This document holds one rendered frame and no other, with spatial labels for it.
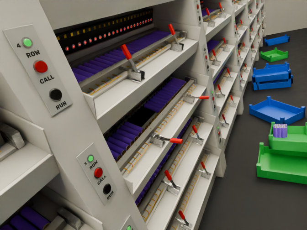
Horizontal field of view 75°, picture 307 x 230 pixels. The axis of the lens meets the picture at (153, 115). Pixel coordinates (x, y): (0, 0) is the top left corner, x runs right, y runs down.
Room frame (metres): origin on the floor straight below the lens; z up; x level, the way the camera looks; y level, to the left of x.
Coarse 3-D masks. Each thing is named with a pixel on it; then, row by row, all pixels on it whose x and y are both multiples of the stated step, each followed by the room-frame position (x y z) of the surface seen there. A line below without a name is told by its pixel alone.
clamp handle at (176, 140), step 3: (159, 138) 0.49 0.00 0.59; (162, 138) 0.49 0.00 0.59; (165, 138) 0.48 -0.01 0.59; (168, 138) 0.48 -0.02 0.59; (171, 138) 0.47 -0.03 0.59; (174, 138) 0.47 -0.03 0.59; (171, 141) 0.46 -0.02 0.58; (174, 141) 0.46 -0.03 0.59; (177, 141) 0.45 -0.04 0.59; (180, 141) 0.44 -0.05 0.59
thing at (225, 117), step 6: (234, 90) 1.39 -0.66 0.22; (228, 96) 1.35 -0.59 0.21; (234, 96) 1.39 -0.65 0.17; (240, 96) 1.37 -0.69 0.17; (228, 102) 1.28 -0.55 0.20; (234, 102) 1.31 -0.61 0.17; (222, 108) 1.20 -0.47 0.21; (228, 108) 1.24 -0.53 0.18; (234, 108) 1.24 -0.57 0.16; (222, 114) 1.06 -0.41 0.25; (228, 114) 1.17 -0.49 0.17; (222, 120) 1.10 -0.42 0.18; (228, 120) 1.10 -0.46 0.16; (222, 126) 1.05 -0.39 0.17; (228, 126) 1.05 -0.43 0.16; (222, 132) 1.00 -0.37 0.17; (222, 138) 0.89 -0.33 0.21
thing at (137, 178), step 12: (180, 72) 0.88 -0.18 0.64; (192, 72) 0.85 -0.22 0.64; (204, 84) 0.82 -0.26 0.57; (180, 108) 0.66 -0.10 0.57; (192, 108) 0.67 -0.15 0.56; (168, 120) 0.60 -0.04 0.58; (180, 120) 0.59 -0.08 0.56; (168, 132) 0.54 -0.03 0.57; (168, 144) 0.50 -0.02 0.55; (144, 156) 0.45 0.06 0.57; (156, 156) 0.45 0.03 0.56; (132, 168) 0.41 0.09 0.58; (144, 168) 0.41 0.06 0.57; (156, 168) 0.45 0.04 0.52; (132, 180) 0.38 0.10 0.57; (144, 180) 0.39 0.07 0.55; (132, 192) 0.35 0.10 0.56
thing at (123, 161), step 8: (192, 80) 0.83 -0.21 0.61; (184, 88) 0.76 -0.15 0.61; (176, 96) 0.70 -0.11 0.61; (176, 104) 0.68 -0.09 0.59; (168, 112) 0.62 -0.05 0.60; (160, 120) 0.57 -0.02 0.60; (152, 128) 0.53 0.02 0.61; (160, 128) 0.54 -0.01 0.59; (144, 136) 0.50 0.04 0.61; (136, 144) 0.47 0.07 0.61; (128, 152) 0.44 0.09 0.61; (136, 152) 0.45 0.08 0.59; (120, 160) 0.42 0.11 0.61; (128, 160) 0.42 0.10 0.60; (120, 168) 0.39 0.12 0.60
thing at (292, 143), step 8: (272, 128) 1.04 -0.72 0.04; (288, 128) 1.00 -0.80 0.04; (296, 128) 0.97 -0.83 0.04; (304, 128) 0.95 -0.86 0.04; (272, 136) 0.83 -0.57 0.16; (288, 136) 0.94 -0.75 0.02; (296, 136) 0.92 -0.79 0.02; (304, 136) 0.91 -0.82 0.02; (272, 144) 0.82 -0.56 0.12; (280, 144) 0.80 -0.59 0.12; (288, 144) 0.78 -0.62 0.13; (296, 144) 0.76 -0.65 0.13; (304, 144) 0.74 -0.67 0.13
